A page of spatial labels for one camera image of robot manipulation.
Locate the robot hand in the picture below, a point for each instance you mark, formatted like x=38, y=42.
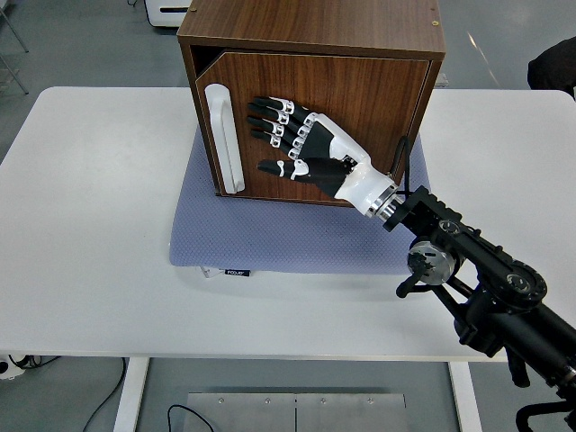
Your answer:
x=342, y=153

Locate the brown wooden cabinet door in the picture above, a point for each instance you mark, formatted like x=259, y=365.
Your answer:
x=360, y=90

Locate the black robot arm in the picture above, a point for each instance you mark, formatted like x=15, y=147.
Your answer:
x=495, y=288

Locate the brown wooden cabinet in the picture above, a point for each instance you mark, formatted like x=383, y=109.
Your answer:
x=315, y=22

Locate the blue-grey textured mat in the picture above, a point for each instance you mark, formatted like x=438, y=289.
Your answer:
x=270, y=238

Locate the black mat label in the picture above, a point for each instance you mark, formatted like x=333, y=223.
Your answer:
x=236, y=273

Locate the clear plastic tag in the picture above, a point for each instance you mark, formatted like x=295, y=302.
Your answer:
x=206, y=272

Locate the white appliance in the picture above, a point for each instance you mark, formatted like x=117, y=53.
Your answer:
x=168, y=15

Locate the person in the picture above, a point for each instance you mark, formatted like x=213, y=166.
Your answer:
x=555, y=67

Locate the white table leg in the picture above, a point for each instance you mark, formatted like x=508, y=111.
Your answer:
x=465, y=396
x=130, y=396

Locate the grey metal plate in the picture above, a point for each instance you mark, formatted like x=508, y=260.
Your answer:
x=252, y=414

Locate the grey metal rack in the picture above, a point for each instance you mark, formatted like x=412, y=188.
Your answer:
x=13, y=54

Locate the white power strip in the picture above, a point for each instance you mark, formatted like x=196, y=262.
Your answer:
x=9, y=366

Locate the grey metal bracket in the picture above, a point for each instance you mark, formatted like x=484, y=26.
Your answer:
x=443, y=78

